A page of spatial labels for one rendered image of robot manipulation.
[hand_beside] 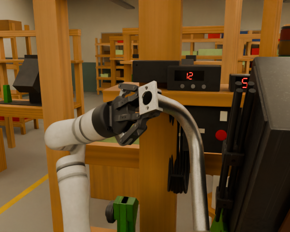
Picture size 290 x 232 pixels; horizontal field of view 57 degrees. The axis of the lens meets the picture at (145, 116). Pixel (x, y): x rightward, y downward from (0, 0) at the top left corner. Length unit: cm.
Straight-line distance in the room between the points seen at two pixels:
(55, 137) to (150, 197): 52
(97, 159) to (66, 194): 53
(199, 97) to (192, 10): 998
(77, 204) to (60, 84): 53
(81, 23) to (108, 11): 126
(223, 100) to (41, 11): 70
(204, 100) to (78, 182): 42
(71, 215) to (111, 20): 1094
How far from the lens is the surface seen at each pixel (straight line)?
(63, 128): 67
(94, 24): 1172
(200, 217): 54
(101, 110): 56
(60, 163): 68
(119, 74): 1063
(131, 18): 1117
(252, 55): 998
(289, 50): 97
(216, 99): 81
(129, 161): 113
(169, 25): 93
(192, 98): 81
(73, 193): 65
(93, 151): 117
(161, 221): 112
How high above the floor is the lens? 166
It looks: 13 degrees down
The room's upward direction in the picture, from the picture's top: straight up
